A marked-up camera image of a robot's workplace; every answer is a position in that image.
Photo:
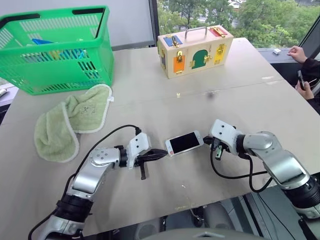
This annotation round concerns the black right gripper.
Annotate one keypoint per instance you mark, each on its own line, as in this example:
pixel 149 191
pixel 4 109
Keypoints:
pixel 220 148

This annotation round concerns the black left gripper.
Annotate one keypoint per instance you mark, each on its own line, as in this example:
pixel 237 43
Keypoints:
pixel 143 160

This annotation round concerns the white smartphone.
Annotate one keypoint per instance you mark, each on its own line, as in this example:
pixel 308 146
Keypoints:
pixel 183 143
pixel 186 151

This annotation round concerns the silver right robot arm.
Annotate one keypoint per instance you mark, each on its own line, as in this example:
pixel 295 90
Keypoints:
pixel 280 160

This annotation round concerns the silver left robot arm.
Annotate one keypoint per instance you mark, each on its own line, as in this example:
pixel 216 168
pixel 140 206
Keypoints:
pixel 87 172

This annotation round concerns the dark sleeved right forearm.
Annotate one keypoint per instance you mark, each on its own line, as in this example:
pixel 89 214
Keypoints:
pixel 312 66

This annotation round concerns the person's left hand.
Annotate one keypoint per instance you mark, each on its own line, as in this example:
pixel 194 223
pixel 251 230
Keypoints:
pixel 307 91

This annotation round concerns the person's right hand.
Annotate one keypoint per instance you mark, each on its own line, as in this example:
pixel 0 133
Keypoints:
pixel 298 53

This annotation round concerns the small dark grey rounded shape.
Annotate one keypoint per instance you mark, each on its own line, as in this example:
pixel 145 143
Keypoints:
pixel 147 228

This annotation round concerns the large dark grey rounded shape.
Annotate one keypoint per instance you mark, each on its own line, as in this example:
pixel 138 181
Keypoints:
pixel 217 217

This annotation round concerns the light grey curved panel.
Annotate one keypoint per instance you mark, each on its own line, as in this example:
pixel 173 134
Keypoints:
pixel 175 235

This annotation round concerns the wooden lock box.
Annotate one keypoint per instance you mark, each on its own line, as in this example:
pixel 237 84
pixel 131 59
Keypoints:
pixel 197 41

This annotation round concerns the grey window ledge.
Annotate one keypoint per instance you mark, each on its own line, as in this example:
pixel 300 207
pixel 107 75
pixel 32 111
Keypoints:
pixel 270 57

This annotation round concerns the light green towel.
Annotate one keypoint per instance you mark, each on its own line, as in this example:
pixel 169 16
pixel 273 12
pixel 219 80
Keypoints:
pixel 55 135

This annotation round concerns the small white block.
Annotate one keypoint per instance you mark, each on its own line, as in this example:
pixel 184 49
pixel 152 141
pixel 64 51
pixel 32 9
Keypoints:
pixel 276 51

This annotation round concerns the teal yellow packet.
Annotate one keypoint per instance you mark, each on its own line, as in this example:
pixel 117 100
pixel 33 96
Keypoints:
pixel 77 53

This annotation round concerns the green plastic basket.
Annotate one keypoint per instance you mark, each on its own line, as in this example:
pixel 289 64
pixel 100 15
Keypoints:
pixel 75 45

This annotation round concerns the blue flat plastic item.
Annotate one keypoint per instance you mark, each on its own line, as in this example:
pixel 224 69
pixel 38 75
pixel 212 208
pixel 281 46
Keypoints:
pixel 41 41

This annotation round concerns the small white cylinder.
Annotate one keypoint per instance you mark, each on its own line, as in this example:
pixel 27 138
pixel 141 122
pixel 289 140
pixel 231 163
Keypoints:
pixel 2 92

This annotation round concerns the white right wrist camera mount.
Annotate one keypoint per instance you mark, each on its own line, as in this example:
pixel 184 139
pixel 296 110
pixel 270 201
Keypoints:
pixel 222 130

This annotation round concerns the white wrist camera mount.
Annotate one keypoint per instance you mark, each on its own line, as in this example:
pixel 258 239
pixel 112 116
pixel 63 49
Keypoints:
pixel 138 145
pixel 222 130

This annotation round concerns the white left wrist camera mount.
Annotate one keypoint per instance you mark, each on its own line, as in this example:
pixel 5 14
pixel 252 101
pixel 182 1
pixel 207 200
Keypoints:
pixel 138 145

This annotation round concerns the black window post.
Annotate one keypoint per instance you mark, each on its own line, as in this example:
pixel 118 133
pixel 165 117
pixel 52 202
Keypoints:
pixel 153 20

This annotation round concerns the dark slanted window frame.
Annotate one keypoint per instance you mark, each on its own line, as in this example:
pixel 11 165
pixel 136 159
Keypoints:
pixel 312 35

